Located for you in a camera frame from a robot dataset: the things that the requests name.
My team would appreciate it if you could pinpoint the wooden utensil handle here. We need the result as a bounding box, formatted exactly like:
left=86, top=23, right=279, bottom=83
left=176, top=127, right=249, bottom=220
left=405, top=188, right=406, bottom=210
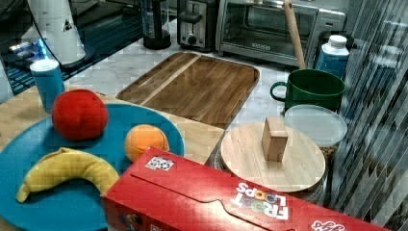
left=283, top=0, right=306, bottom=69

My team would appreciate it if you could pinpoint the black silver toaster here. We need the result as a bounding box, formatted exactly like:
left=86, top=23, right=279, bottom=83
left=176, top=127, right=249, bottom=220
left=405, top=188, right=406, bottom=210
left=177, top=0, right=219, bottom=52

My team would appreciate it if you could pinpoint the clear plastic container lid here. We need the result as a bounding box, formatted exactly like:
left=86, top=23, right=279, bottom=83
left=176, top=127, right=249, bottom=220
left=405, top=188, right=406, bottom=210
left=284, top=104, right=347, bottom=147

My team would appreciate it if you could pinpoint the round wooden jar lid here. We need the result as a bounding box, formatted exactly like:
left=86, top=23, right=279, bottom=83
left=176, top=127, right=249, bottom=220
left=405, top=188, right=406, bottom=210
left=220, top=116, right=325, bottom=193

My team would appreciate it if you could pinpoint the red Froot Loops box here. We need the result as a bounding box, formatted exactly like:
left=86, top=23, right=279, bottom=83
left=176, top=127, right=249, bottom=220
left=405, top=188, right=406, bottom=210
left=102, top=148, right=388, bottom=231

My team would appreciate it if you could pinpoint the dark glass blender jar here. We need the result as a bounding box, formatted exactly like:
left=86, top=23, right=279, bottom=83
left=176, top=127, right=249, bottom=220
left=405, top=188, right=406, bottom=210
left=140, top=0, right=171, bottom=50

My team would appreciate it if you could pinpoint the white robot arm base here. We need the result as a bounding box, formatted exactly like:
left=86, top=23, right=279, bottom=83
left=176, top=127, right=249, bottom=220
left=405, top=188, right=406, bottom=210
left=21, top=0, right=95, bottom=69

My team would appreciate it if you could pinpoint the light wooden cutting board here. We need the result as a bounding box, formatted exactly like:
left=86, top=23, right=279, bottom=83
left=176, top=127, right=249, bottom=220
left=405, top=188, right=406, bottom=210
left=0, top=85, right=225, bottom=231

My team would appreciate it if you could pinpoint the red plush apple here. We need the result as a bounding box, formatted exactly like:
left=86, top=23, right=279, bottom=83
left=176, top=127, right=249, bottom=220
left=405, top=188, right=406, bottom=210
left=52, top=90, right=109, bottom=141

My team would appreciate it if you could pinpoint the blue bottle white cap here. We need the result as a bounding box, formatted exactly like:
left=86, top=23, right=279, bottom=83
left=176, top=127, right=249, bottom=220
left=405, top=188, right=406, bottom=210
left=316, top=35, right=349, bottom=78

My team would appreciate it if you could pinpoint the green mug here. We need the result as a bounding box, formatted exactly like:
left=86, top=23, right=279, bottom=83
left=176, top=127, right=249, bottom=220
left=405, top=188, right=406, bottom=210
left=269, top=69, right=345, bottom=112

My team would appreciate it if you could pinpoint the silver toaster oven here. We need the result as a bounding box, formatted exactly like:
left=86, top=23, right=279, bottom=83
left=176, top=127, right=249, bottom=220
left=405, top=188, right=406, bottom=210
left=216, top=0, right=347, bottom=67

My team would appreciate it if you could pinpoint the blue cylindrical can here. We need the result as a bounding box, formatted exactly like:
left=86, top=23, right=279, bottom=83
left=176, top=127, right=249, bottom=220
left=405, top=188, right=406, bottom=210
left=30, top=59, right=65, bottom=114

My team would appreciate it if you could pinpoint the round blue plate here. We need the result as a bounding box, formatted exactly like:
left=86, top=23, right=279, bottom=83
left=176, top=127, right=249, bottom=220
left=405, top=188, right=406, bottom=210
left=0, top=103, right=185, bottom=231

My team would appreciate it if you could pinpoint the yellow plush banana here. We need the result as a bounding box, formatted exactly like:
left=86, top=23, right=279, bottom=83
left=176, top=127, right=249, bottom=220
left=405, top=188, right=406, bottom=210
left=15, top=147, right=119, bottom=203

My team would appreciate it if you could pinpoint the dark wooden tray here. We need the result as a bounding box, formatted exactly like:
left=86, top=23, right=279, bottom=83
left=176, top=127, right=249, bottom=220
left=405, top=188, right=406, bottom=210
left=116, top=52, right=260, bottom=129

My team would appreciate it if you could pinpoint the orange plush fruit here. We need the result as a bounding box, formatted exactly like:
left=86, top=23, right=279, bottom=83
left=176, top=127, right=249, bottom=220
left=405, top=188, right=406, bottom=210
left=124, top=124, right=169, bottom=162

